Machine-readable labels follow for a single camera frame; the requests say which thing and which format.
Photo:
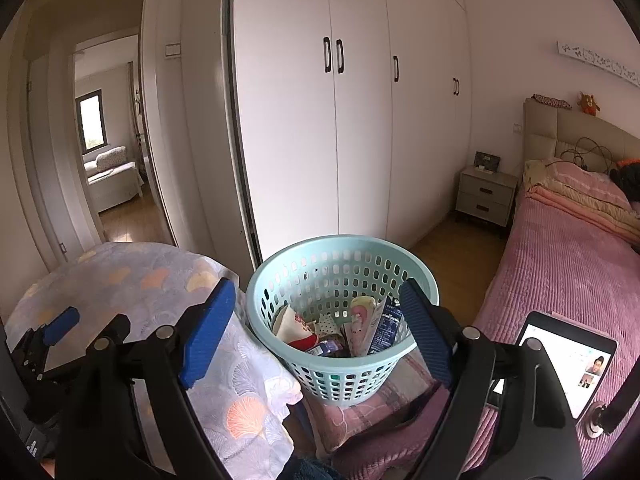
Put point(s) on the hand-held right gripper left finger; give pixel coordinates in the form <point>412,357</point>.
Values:
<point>207,335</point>

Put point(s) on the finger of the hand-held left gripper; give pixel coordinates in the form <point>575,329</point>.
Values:
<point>62,324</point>
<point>119,324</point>

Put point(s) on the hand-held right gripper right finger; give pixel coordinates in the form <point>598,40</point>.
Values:
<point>425,330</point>

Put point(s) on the blue and white carton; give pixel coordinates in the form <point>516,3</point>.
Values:
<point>387,330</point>

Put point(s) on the teal perforated plastic basket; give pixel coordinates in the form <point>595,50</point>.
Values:
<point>345,244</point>

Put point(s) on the pink and cream packet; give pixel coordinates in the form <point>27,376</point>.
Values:
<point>362,325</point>

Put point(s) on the white and red packet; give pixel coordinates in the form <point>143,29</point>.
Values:
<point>295,322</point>

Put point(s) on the small blue box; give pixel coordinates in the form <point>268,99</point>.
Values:
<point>325,348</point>

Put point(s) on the bed with pink bedspread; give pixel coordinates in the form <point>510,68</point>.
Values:
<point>550,270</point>

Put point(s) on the white sofa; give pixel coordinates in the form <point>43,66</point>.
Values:
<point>112,180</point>

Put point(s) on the grey two-drawer nightstand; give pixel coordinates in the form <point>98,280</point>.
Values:
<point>485,195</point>

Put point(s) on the black tablet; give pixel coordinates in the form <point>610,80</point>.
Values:
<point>575,355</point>

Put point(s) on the person's dark trouser leg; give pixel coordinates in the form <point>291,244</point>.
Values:
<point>310,471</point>

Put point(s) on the folded cream blanket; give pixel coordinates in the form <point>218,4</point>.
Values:
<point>537,172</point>

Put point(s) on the dark framed window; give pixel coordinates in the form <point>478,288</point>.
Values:
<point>92,120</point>

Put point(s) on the folded pink blanket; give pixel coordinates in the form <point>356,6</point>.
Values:
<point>585,190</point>

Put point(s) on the white wardrobe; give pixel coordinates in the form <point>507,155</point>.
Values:
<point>300,135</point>

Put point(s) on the beige padded headboard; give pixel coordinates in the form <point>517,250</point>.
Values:
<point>545,130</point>

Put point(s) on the dark patterned cloth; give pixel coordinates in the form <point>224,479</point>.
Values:
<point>550,101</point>

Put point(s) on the orange plush toy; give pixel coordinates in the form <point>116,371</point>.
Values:
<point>588,104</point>

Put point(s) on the dark picture frame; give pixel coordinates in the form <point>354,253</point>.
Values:
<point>487,161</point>

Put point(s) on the white light switch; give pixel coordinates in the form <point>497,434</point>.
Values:
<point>173,50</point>

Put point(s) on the white wall decor strip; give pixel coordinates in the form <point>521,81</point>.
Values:
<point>600,62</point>

